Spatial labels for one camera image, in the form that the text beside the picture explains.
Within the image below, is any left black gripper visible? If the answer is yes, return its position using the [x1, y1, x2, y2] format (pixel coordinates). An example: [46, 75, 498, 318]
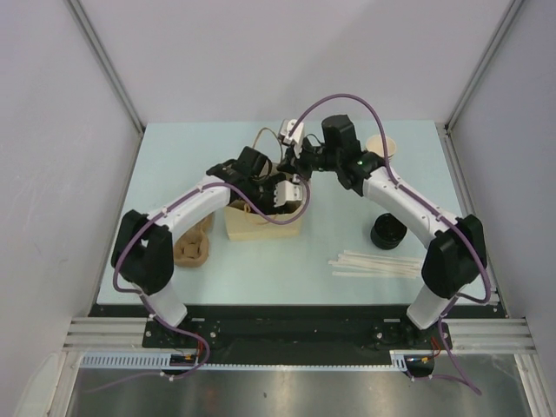
[243, 174, 285, 228]

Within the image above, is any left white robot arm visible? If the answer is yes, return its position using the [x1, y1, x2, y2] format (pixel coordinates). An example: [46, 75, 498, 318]
[110, 147, 274, 348]

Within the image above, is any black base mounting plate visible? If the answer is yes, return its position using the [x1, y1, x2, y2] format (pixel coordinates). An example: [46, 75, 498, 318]
[89, 303, 507, 364]

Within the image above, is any stack of paper cups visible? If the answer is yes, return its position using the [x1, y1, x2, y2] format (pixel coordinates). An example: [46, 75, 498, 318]
[366, 135, 397, 162]

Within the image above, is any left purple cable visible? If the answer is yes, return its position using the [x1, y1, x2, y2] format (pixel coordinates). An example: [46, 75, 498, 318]
[84, 175, 313, 394]

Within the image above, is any stack of black lids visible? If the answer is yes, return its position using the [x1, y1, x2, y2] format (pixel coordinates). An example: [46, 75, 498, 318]
[370, 213, 407, 250]

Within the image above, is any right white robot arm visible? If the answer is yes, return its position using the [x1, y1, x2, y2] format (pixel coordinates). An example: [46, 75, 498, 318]
[278, 115, 487, 348]

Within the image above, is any brown paper bag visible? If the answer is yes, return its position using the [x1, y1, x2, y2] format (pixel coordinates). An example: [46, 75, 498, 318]
[223, 127, 305, 242]

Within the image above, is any brown pulp cup carrier stack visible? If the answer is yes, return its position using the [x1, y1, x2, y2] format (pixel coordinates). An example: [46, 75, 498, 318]
[173, 214, 215, 268]

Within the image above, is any white slotted cable duct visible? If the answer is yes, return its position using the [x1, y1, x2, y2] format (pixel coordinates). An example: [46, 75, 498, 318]
[79, 351, 432, 372]

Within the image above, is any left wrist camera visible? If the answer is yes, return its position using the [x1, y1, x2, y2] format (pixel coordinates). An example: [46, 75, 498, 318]
[274, 175, 306, 208]

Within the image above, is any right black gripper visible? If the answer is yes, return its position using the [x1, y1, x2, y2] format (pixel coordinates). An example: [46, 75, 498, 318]
[277, 136, 341, 183]

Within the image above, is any purple cable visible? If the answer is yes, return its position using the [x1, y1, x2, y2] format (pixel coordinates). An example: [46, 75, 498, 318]
[290, 93, 494, 396]
[84, 175, 313, 394]

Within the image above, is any white wrapped straws bundle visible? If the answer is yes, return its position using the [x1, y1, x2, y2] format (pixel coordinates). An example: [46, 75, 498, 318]
[328, 250, 423, 279]

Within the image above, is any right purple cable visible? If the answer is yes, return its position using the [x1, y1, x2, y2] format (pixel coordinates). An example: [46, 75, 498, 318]
[290, 93, 494, 396]

